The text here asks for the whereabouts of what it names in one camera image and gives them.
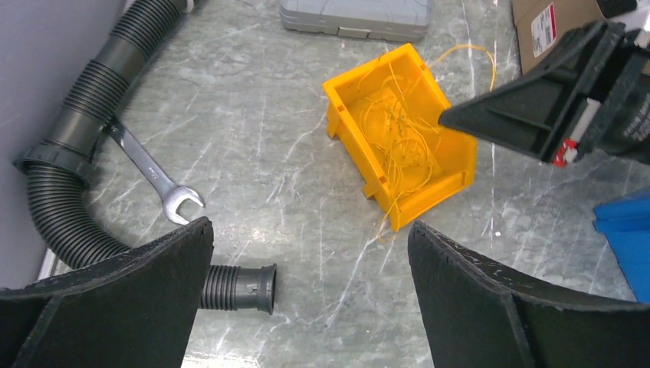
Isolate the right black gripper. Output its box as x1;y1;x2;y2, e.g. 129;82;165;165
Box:
439;21;649;167

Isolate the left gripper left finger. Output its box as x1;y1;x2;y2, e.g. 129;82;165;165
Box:
1;217;213;367

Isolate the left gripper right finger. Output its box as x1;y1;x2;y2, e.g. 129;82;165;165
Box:
408;221;649;367

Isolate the orange plastic bin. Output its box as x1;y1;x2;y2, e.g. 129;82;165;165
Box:
322;43;477;232

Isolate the tan open toolbox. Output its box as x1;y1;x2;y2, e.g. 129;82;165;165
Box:
510;0;650;77

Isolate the silver wrench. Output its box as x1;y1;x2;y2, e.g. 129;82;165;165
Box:
107;115;205;225

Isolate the blue plastic bin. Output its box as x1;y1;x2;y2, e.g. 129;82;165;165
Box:
594;188;649;303

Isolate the grey plastic case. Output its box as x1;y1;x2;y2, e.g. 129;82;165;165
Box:
279;0;435;43

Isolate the black corrugated hose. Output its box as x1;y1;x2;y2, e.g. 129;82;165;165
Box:
12;0;279;316

